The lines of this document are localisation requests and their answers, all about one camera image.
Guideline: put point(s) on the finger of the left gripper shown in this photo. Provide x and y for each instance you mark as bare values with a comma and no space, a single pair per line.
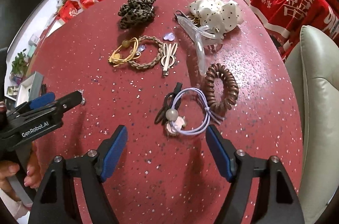
69,101
42,101

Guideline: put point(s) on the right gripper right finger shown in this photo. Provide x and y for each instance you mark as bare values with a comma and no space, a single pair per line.
276,201

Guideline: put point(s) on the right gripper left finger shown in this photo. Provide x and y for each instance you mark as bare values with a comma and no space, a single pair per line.
56,200

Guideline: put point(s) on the silver crystal hair clip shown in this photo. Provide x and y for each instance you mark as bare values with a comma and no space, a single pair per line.
83,101

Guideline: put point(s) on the black hair claw clip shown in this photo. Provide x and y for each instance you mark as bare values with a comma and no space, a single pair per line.
167,104

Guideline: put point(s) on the white grey jewelry tray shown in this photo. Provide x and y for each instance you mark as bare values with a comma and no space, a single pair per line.
29,89

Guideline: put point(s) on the person's left hand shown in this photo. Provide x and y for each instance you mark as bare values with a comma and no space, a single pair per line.
25,182

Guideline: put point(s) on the green potted plant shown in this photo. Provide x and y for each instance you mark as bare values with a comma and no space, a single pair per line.
19,65

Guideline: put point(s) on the leopard print scrunchie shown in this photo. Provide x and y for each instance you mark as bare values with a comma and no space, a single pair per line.
135,12

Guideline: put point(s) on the purple heart hair clip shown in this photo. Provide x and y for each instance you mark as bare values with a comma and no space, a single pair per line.
169,36

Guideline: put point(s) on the cream leather chair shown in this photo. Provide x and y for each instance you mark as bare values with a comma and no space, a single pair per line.
313,69

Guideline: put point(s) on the clear plastic hair claw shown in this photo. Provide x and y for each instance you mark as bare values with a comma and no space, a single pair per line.
201,36

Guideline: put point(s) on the white polka dot scrunchie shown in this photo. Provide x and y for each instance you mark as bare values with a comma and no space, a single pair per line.
220,16

